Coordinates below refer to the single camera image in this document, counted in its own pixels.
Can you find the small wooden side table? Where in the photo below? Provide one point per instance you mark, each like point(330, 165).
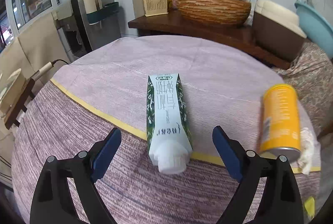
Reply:
point(19, 104)

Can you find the floral cloth cover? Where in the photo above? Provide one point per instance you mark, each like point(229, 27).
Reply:
point(310, 73)

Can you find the dark wooden counter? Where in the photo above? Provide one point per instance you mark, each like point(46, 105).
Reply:
point(239, 37)

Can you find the water dispenser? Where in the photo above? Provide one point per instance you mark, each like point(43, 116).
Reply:
point(82, 33)

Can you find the yellow chip can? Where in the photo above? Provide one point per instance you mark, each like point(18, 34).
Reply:
point(280, 123)

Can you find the green white milk carton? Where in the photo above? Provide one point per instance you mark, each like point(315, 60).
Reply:
point(169, 140)

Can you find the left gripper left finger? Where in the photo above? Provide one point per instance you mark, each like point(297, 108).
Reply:
point(52, 201)

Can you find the beige utensil holder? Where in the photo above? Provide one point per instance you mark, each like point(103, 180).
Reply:
point(155, 7)

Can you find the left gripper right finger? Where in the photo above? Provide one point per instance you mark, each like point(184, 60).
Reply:
point(281, 200)

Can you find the brown cream rice cooker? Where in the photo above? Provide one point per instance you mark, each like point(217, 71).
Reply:
point(277, 30)

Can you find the woven basin sink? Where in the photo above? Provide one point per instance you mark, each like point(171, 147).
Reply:
point(217, 12)

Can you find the light blue plastic basin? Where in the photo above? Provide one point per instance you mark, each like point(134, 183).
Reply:
point(315, 26)

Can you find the purple striped tablecloth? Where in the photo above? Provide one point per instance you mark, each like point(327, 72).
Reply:
point(107, 89)

